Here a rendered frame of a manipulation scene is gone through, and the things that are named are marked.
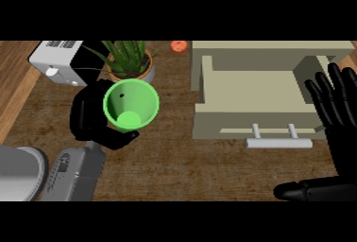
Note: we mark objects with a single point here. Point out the green cup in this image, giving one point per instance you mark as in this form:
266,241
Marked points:
132,100

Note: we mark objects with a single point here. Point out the beige cabinet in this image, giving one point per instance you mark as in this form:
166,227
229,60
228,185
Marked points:
275,48

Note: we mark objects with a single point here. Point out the beige open drawer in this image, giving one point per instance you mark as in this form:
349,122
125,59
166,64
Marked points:
260,91

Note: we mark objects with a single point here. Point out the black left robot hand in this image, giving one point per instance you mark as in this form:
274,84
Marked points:
89,123

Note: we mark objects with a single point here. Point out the orange fruit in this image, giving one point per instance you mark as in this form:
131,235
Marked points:
179,46

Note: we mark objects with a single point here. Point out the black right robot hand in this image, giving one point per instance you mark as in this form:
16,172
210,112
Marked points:
339,132

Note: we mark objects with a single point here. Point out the potted green plant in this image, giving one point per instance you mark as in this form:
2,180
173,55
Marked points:
128,60

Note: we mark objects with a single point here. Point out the white appliance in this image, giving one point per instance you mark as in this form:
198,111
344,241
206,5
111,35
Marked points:
58,61

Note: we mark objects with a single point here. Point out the grey rounded object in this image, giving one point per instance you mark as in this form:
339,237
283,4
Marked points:
21,173

